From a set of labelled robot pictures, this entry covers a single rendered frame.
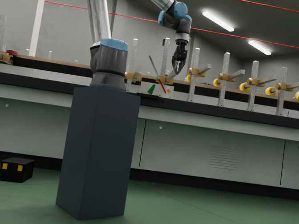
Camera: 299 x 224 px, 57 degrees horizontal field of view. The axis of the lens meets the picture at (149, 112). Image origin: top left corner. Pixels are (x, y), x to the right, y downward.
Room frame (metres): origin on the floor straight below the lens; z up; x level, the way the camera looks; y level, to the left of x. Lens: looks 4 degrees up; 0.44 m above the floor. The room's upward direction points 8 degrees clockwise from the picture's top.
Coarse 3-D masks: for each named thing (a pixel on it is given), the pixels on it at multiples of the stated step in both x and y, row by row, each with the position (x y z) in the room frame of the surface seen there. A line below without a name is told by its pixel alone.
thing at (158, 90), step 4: (144, 84) 2.12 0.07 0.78; (148, 84) 2.13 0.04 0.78; (152, 84) 2.13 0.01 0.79; (156, 84) 2.13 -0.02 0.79; (160, 84) 2.14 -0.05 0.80; (140, 88) 2.12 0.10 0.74; (144, 88) 2.12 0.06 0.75; (148, 88) 2.13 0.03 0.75; (156, 88) 2.13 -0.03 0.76; (160, 88) 2.14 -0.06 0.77; (168, 88) 2.14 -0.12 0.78; (172, 88) 2.15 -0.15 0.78; (140, 92) 2.12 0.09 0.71; (144, 92) 2.12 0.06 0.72; (156, 92) 2.13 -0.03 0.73; (160, 92) 2.14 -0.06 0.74; (164, 92) 2.14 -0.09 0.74; (172, 92) 2.15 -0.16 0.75; (160, 96) 2.14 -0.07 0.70; (164, 96) 2.14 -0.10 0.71; (168, 96) 2.14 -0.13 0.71; (172, 96) 2.15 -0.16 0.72
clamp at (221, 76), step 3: (219, 75) 2.19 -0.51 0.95; (222, 75) 2.18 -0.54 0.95; (225, 75) 2.19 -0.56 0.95; (228, 75) 2.19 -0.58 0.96; (219, 78) 2.19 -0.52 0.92; (222, 78) 2.18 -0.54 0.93; (225, 78) 2.19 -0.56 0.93; (234, 78) 2.19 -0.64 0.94; (231, 81) 2.22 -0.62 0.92; (234, 81) 2.20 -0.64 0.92
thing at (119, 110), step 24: (96, 96) 1.25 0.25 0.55; (120, 96) 1.32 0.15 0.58; (72, 120) 1.40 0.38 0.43; (96, 120) 1.25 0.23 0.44; (120, 120) 1.34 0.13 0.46; (72, 144) 1.37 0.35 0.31; (96, 144) 1.26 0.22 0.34; (120, 144) 1.35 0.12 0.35; (72, 168) 1.34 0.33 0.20; (96, 168) 1.28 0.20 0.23; (120, 168) 1.37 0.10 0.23; (72, 192) 1.31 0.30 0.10; (96, 192) 1.29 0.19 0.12; (120, 192) 1.38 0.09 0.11; (96, 216) 1.30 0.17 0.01
